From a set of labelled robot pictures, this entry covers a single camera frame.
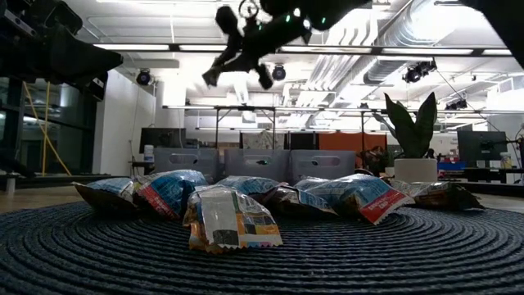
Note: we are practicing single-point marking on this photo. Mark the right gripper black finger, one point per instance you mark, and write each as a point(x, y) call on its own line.
point(229, 66)
point(265, 78)

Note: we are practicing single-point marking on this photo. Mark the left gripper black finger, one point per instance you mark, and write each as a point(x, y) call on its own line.
point(86, 57)

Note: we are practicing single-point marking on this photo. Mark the chocolate chip granola bar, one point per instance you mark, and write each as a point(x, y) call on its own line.
point(245, 183)
point(360, 194)
point(438, 196)

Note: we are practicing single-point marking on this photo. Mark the granola bar with checkered end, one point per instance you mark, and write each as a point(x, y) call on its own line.
point(221, 217)

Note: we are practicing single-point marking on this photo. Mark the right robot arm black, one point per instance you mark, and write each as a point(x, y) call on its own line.
point(335, 10)

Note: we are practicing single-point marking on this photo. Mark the black ceiling spotlight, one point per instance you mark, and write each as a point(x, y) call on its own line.
point(278, 73)
point(417, 71)
point(143, 78)

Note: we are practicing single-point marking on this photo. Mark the grey plastic bin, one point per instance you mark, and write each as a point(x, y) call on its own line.
point(323, 166)
point(184, 164)
point(256, 166)

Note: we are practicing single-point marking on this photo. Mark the black monitor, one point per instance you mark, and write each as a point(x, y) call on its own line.
point(161, 139)
point(482, 147)

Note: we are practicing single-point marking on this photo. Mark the orange partition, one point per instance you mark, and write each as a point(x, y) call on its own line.
point(352, 141)

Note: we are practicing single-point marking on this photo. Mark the white bottle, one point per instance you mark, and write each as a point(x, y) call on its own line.
point(148, 153)

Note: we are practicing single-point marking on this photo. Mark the green snake plant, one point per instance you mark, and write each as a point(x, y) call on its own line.
point(413, 131)

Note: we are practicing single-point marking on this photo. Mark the round black plate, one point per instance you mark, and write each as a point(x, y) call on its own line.
point(368, 262)

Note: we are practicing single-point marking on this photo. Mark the black background desk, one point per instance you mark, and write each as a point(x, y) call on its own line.
point(483, 174)

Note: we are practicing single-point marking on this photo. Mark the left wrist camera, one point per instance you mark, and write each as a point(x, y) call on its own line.
point(41, 18)

